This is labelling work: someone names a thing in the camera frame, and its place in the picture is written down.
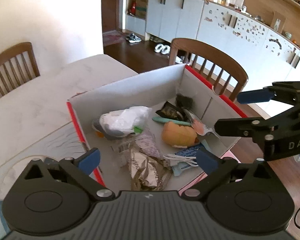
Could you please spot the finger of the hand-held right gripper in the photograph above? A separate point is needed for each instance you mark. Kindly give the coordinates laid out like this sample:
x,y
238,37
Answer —
x,y
255,96
240,127

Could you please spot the white marble desktop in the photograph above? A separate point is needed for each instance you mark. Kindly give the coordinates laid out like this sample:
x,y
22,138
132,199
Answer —
x,y
27,120

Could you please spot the pink printed clear wrapper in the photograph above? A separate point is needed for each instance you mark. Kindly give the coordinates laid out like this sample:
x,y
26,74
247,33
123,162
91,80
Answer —
x,y
147,142

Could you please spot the dark brown door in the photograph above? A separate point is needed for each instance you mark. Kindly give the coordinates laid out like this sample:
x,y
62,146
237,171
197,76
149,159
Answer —
x,y
110,5

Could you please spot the red bottle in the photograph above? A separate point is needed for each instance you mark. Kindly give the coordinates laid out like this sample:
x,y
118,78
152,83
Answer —
x,y
132,8

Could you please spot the grey wooden wall cabinet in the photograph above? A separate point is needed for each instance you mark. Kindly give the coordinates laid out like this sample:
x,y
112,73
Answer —
x,y
170,17

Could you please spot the red cardboard box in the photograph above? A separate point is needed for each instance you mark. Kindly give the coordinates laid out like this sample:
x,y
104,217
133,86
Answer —
x,y
140,87

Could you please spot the brown wooden chair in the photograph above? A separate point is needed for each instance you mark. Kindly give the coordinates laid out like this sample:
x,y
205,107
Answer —
x,y
215,55
15,67

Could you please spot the small pink grey packet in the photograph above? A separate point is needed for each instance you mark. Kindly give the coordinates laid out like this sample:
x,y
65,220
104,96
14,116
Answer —
x,y
202,127

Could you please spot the pink doormat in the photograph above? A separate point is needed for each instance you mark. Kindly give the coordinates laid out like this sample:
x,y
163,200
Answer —
x,y
113,38

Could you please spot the black snack packet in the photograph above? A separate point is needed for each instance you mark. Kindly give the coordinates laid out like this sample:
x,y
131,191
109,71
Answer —
x,y
170,111

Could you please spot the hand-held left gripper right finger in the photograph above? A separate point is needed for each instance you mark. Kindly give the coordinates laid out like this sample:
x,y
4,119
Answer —
x,y
206,161

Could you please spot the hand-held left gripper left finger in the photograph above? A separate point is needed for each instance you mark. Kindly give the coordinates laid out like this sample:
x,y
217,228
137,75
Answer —
x,y
90,161

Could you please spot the pair of dark sneakers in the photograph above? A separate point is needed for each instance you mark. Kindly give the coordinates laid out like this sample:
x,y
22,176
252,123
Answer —
x,y
133,38

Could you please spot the white slipper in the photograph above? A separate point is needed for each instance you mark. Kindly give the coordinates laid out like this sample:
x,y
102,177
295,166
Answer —
x,y
158,48
165,49

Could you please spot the blue white packet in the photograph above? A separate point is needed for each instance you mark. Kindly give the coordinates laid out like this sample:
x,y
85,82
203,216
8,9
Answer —
x,y
187,151

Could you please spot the cardboard carton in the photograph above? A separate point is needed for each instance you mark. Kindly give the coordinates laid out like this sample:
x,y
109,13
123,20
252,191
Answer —
x,y
141,6

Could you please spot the white grey snack bag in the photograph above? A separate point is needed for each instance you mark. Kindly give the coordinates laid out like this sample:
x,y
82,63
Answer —
x,y
120,120

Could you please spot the foil wrapper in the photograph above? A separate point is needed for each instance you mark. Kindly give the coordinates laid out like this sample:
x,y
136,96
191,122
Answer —
x,y
145,170

